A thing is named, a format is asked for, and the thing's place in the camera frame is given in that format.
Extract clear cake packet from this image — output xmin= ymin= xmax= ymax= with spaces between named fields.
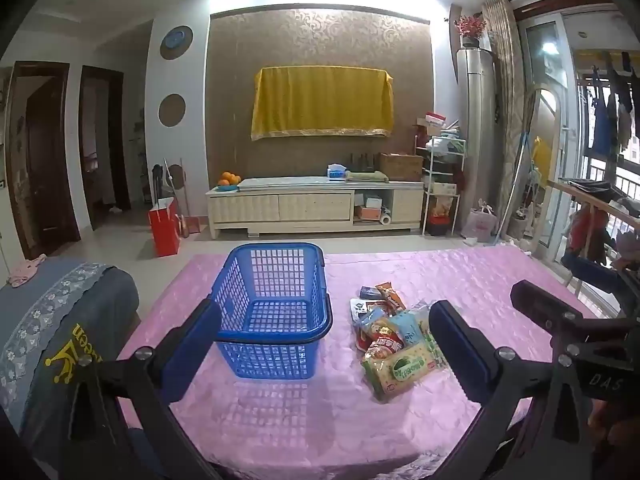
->
xmin=410 ymin=300 xmax=438 ymax=333

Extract broom and dustpan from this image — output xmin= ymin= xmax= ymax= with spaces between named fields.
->
xmin=175 ymin=157 xmax=202 ymax=236

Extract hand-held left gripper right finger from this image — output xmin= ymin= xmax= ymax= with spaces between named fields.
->
xmin=428 ymin=300 xmax=593 ymax=480

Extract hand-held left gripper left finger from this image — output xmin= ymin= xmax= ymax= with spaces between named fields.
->
xmin=65 ymin=299 xmax=223 ymax=480

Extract green label cracker packet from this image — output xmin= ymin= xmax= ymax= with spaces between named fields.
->
xmin=361 ymin=342 xmax=448 ymax=403

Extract silver standing air conditioner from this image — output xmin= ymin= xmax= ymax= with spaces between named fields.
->
xmin=457 ymin=47 xmax=498 ymax=221

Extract hanging clothes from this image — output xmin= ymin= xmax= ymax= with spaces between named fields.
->
xmin=590 ymin=50 xmax=640 ymax=156

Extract glass balcony door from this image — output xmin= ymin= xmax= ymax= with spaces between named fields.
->
xmin=520 ymin=10 xmax=583 ymax=261

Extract cream TV cabinet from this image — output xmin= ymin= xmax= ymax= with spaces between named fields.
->
xmin=206 ymin=176 xmax=426 ymax=239

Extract dark wooden doorway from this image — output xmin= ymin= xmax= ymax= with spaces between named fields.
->
xmin=80 ymin=65 xmax=132 ymax=213

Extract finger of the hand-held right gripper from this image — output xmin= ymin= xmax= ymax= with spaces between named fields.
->
xmin=510 ymin=280 xmax=640 ymax=357
xmin=560 ymin=252 xmax=640 ymax=318

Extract yellow fringed cloth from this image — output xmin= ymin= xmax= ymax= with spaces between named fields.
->
xmin=250 ymin=65 xmax=394 ymax=142

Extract white shelf rack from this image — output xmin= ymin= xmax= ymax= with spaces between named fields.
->
xmin=415 ymin=135 xmax=468 ymax=237

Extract pink shopping bag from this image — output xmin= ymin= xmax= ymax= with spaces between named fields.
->
xmin=461 ymin=200 xmax=498 ymax=241

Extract dark wooden door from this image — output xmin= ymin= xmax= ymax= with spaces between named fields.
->
xmin=7 ymin=61 xmax=81 ymax=260

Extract brown cardboard box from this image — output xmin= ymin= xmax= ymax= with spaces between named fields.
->
xmin=378 ymin=152 xmax=425 ymax=182

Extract wall disc with blue plate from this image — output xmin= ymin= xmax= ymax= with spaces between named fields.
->
xmin=160 ymin=25 xmax=194 ymax=61

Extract wooden rail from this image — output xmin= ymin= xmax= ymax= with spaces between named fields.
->
xmin=547 ymin=179 xmax=640 ymax=221

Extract small pink cloth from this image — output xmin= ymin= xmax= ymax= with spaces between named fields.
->
xmin=7 ymin=254 xmax=48 ymax=288

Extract red paper bag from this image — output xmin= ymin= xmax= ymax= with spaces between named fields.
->
xmin=148 ymin=197 xmax=182 ymax=258

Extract person's right hand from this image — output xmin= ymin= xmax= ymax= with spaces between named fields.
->
xmin=588 ymin=399 xmax=640 ymax=461

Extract round cake blue packet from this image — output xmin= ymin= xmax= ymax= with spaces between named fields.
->
xmin=356 ymin=307 xmax=391 ymax=336

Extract blue plastic basket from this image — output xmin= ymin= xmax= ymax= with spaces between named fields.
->
xmin=210 ymin=242 xmax=334 ymax=380

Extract brown orange snack packet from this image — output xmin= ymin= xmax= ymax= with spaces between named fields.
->
xmin=375 ymin=282 xmax=407 ymax=313

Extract patterned brown curtain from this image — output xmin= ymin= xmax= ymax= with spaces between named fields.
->
xmin=481 ymin=0 xmax=531 ymax=241

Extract blue handled mop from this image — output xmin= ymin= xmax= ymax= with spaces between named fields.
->
xmin=495 ymin=130 xmax=531 ymax=243

